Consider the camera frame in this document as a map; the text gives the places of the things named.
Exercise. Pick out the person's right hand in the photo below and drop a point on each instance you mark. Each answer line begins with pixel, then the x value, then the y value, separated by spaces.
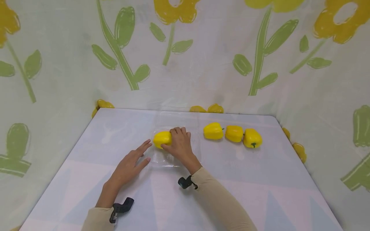
pixel 181 147

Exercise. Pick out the person's left hand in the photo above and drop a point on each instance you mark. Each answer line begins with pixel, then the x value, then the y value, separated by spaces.
pixel 125 168

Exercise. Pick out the person's right thumb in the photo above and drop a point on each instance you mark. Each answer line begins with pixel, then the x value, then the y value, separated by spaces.
pixel 167 148

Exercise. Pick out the person's right fingers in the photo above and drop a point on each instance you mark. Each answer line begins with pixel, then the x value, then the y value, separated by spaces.
pixel 179 131

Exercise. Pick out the person's left thumb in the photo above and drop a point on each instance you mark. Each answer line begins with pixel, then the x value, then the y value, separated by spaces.
pixel 143 164

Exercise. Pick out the person's left index finger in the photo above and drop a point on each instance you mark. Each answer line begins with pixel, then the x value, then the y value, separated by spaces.
pixel 143 148

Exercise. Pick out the person's left middle finger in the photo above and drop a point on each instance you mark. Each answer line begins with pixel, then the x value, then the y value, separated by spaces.
pixel 138 148

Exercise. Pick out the yellow bell pepper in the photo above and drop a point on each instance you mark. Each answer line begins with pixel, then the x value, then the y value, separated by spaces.
pixel 213 131
pixel 234 133
pixel 252 138
pixel 162 139

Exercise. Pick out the person's left forearm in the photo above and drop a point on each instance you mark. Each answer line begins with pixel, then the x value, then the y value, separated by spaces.
pixel 102 208

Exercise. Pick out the person's right forearm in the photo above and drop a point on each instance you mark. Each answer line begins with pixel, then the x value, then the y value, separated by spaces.
pixel 219 202

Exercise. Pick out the clear plastic clamshell container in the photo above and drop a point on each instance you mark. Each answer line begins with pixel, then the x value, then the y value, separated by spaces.
pixel 176 158

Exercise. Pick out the black wrist band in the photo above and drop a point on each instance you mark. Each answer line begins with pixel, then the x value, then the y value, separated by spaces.
pixel 187 182
pixel 120 208

